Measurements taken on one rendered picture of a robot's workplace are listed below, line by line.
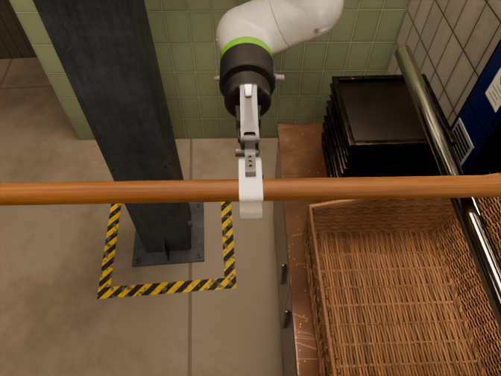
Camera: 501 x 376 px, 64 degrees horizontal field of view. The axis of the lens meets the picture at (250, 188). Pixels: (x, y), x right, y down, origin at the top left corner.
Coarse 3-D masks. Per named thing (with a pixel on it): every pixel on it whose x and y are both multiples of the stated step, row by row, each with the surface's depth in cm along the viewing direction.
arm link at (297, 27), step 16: (272, 0) 67; (288, 0) 65; (304, 0) 64; (320, 0) 64; (336, 0) 65; (288, 16) 66; (304, 16) 65; (320, 16) 65; (336, 16) 67; (288, 32) 68; (304, 32) 67; (320, 32) 68
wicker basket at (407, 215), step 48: (336, 240) 117; (384, 240) 117; (432, 240) 117; (336, 288) 108; (384, 288) 109; (432, 288) 109; (480, 288) 100; (336, 336) 101; (384, 336) 101; (432, 336) 101; (480, 336) 98
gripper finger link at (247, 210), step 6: (240, 204) 54; (246, 204) 54; (252, 204) 54; (258, 204) 54; (240, 210) 53; (246, 210) 53; (252, 210) 53; (258, 210) 53; (240, 216) 53; (246, 216) 53; (252, 216) 53; (258, 216) 53
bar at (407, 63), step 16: (400, 48) 76; (400, 64) 75; (416, 64) 73; (416, 80) 70; (416, 96) 68; (432, 112) 65; (432, 128) 63; (432, 144) 62; (448, 144) 61; (448, 160) 59; (464, 208) 54; (464, 224) 53; (480, 224) 52; (480, 240) 51; (480, 256) 50; (496, 256) 50; (480, 272) 50; (496, 272) 48; (496, 288) 47; (496, 304) 47
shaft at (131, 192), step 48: (0, 192) 51; (48, 192) 51; (96, 192) 51; (144, 192) 51; (192, 192) 52; (288, 192) 52; (336, 192) 52; (384, 192) 52; (432, 192) 52; (480, 192) 52
